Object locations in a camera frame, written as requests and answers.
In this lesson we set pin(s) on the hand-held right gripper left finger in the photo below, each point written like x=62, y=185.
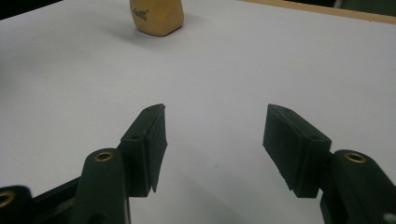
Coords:
x=146, y=155

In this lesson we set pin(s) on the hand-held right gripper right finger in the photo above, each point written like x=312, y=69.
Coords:
x=292, y=152

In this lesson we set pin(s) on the wooden cup with small figure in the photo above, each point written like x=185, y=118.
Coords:
x=158, y=17

